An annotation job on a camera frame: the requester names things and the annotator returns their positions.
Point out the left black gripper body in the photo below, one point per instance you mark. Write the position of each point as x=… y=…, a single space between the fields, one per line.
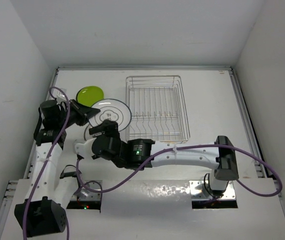
x=61 y=119

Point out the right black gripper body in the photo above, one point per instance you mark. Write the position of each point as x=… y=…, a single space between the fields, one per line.
x=119 y=163

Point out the white plate dark pattern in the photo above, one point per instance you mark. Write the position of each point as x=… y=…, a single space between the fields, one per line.
x=113 y=110

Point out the green plate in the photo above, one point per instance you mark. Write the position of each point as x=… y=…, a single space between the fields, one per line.
x=89 y=95

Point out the white plate orange flower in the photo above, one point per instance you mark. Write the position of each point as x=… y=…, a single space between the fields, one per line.
x=86 y=133

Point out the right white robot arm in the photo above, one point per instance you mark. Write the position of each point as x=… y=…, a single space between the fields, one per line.
x=138 y=154

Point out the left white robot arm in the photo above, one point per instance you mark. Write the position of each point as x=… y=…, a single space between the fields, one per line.
x=43 y=211

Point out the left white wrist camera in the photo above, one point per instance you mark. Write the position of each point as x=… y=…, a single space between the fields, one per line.
x=59 y=94

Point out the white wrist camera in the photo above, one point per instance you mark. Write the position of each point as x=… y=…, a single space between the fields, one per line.
x=83 y=149
x=59 y=94

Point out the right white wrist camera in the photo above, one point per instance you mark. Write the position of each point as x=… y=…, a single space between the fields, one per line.
x=83 y=149

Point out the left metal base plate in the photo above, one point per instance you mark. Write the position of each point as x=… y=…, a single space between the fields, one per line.
x=84 y=194

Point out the metal base plate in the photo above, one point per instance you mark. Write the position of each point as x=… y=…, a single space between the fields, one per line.
x=198 y=192
x=84 y=194

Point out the metal wire dish rack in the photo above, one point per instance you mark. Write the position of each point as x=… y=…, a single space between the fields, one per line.
x=158 y=108

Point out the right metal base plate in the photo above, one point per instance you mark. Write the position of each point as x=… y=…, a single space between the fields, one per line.
x=198 y=192

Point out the aluminium table frame rail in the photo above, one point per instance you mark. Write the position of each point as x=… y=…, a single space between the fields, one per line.
x=156 y=204

